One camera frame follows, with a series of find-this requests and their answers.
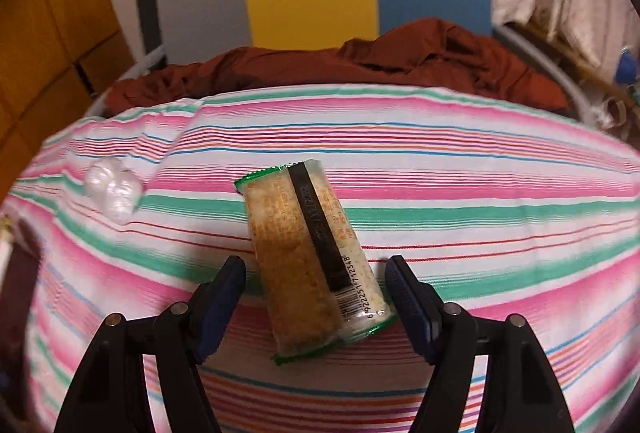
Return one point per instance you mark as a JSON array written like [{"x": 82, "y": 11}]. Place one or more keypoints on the wooden cabinet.
[{"x": 50, "y": 38}]

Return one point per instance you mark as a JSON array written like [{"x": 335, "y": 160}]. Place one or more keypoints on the green cracker packet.
[{"x": 300, "y": 263}]

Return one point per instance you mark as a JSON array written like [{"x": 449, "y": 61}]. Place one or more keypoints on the blue round chair back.
[{"x": 627, "y": 65}]

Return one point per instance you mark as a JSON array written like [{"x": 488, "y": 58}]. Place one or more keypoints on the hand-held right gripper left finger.
[{"x": 222, "y": 308}]

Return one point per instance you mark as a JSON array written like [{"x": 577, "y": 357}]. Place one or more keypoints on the red-brown cloth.
[{"x": 400, "y": 58}]

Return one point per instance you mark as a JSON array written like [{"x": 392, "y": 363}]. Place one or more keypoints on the white plastic wrap wad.
[{"x": 112, "y": 190}]

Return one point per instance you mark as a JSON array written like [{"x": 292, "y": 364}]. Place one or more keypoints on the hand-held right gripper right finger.
[{"x": 410, "y": 308}]

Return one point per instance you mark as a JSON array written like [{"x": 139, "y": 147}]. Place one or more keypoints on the black rolled mat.
[{"x": 147, "y": 3}]

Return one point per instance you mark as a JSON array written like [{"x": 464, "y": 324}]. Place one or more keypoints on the wooden side table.
[{"x": 600, "y": 80}]

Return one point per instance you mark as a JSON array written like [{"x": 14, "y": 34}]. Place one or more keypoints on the striped tablecloth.
[{"x": 450, "y": 213}]

